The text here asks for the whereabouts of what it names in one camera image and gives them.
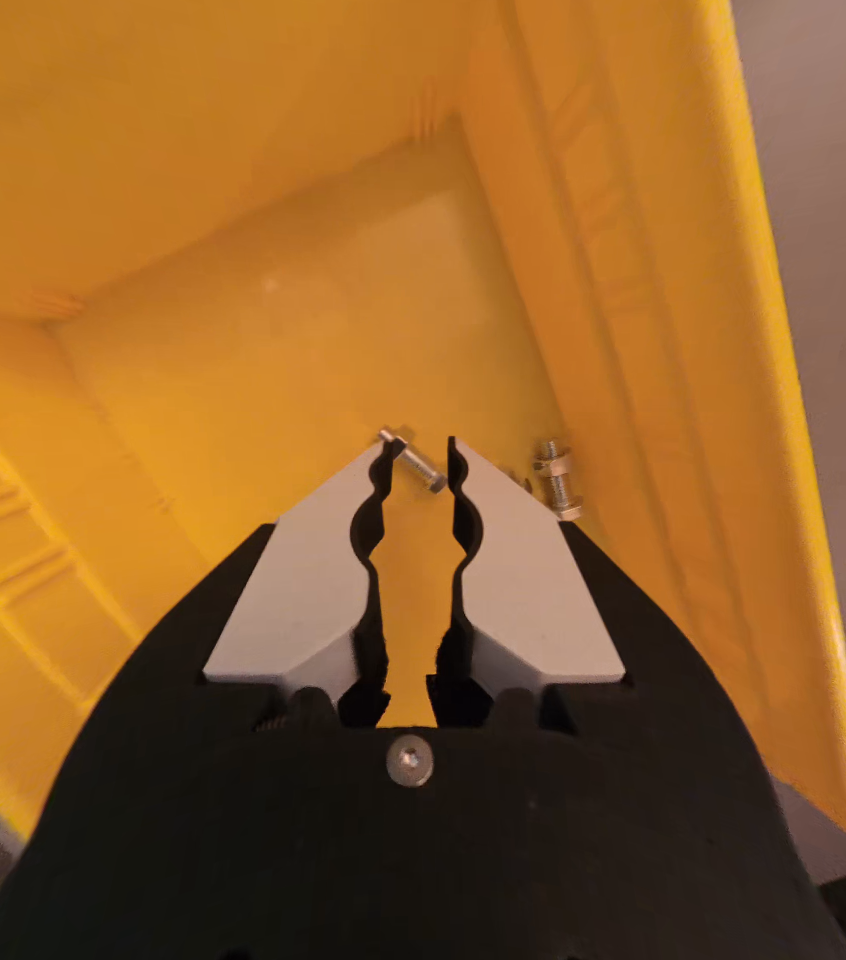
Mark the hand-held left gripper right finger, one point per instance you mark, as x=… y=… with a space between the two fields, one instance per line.
x=535 y=600

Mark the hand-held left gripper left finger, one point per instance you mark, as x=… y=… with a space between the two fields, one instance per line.
x=303 y=600

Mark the silver hex bolt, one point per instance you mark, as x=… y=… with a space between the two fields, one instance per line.
x=419 y=471

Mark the yellow plastic bin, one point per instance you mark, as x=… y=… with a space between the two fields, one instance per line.
x=243 y=225

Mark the silver bolt with nut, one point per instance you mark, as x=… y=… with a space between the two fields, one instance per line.
x=554 y=480

